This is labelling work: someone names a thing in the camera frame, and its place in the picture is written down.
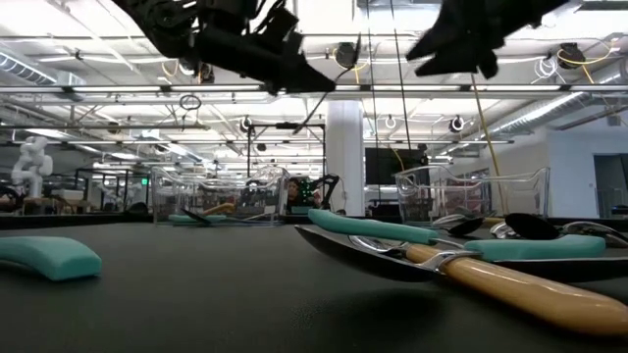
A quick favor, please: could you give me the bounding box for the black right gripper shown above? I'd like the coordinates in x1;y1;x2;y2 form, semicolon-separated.
404;0;570;80

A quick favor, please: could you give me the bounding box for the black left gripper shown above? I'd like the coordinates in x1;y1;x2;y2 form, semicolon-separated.
188;0;339;97

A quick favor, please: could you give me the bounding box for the white pillar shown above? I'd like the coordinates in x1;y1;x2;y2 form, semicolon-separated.
326;100;365;217

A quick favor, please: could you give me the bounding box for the black monitor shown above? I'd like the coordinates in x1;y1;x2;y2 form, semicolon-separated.
364;146;430;186

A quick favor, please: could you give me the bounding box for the person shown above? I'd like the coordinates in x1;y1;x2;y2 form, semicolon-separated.
287;176;325;210

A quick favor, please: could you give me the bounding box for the clear plastic bin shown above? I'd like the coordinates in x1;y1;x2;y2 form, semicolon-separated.
150;165;291;227
393;165;551;227

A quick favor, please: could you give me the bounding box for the gray door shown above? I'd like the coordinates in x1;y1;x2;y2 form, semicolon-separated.
592;153;628;220

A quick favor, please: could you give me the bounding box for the black gantry frame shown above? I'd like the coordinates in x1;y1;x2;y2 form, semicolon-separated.
245;122;328;178

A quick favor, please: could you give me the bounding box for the black hanging cable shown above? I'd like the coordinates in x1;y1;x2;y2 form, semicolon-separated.
389;0;414;151
365;0;383;203

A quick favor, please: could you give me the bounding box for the yellow hanging cable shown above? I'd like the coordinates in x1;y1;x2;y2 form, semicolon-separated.
469;73;507;216

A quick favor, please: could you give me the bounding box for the black cable coil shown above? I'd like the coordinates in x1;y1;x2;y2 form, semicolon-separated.
178;93;203;112

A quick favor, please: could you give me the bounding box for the ceiling air duct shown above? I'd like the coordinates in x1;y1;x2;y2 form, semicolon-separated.
483;61;628;139
0;48;88;103

